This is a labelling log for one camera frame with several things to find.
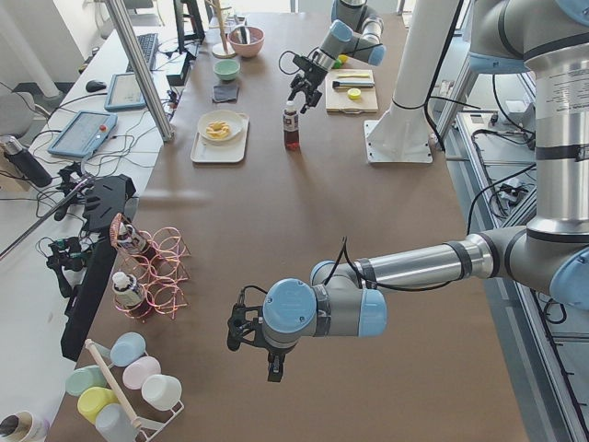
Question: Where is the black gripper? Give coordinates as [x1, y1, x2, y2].
[287, 57, 332, 113]
[265, 340, 298, 382]

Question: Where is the dark tea bottle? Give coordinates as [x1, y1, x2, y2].
[283, 100, 300, 151]

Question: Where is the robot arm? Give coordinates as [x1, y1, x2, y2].
[288, 0, 387, 113]
[252, 1, 588, 382]

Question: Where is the white serving tray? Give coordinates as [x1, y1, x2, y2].
[190, 110, 249, 164]

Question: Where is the tea bottle in rack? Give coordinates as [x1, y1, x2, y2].
[112, 272, 152, 319]
[111, 222, 156, 267]

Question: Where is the steel muddler stick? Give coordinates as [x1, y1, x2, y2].
[331, 80, 375, 89]

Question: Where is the yellow plastic knife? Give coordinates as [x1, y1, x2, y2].
[336, 70, 372, 78]

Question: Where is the bamboo cutting board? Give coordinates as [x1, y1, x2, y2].
[325, 69, 378, 113]

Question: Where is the half lemon slice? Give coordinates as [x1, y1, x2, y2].
[347, 87, 362, 100]

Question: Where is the pink ice bowl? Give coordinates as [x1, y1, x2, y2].
[228, 25, 265, 58]

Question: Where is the mint green bowl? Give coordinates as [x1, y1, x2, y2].
[213, 59, 241, 81]

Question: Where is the steel ice scoop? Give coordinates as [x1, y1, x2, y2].
[228, 25, 251, 44]

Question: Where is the white round plate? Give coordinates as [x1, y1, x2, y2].
[197, 110, 243, 143]

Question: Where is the pastel cup rack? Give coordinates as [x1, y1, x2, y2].
[65, 331, 185, 441]

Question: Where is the black keyboard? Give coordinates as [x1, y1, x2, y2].
[136, 33, 158, 71]

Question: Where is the teach pendant tablet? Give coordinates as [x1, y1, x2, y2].
[47, 111, 118, 158]
[104, 72, 146, 112]

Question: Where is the black computer mouse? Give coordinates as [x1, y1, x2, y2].
[86, 80, 107, 93]

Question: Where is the reacher grabber tool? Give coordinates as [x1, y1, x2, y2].
[0, 175, 97, 261]

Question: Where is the black thermos bottle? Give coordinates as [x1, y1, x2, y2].
[1, 135, 52, 187]

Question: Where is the braided ring bread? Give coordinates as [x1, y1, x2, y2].
[205, 121, 231, 140]

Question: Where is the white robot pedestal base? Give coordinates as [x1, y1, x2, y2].
[364, 0, 463, 164]

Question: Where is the aluminium frame post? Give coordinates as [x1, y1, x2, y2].
[105, 0, 174, 143]

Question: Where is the copper wire bottle rack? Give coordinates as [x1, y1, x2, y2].
[110, 213, 191, 321]

